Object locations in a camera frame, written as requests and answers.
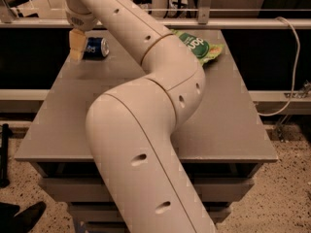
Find grey drawer cabinet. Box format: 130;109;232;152
16;36;277;233

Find metal railing with posts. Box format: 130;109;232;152
0;0;311;30

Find blue pepsi can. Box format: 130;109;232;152
84;37;110;59

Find black pole on floor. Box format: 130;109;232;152
0;123;13;188

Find green dang snack bag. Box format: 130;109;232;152
172;29;224;65

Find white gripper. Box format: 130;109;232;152
66;10;97;61

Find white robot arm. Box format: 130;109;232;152
66;0;217;233

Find white cable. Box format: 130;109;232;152
257;16;301;117

